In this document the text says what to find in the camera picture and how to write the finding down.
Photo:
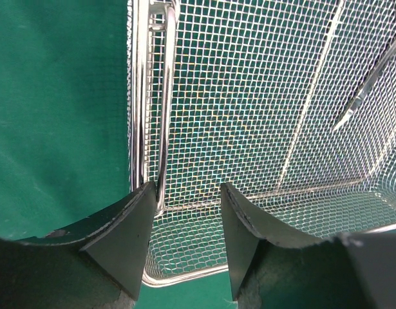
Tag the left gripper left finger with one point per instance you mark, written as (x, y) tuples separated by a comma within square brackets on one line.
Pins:
[(96, 262)]

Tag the steel tweezers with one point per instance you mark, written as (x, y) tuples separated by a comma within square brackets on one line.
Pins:
[(362, 92)]

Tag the metal mesh tray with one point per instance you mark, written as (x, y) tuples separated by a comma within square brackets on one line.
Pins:
[(247, 93)]

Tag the green surgical cloth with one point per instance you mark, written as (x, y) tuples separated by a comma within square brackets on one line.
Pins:
[(64, 147)]

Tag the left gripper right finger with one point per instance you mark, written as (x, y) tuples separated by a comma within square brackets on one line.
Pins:
[(274, 265)]

